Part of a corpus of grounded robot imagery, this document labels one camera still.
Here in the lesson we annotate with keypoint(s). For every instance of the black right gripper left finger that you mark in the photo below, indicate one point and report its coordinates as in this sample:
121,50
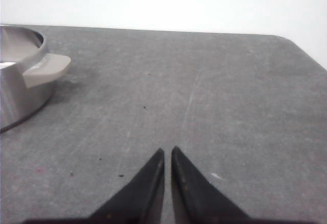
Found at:
141,200

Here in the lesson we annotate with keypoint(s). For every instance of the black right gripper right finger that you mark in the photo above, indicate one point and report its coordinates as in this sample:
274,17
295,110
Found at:
198,200

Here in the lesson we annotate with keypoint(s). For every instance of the stainless steel pot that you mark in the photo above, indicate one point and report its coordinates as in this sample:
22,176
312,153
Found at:
29,73

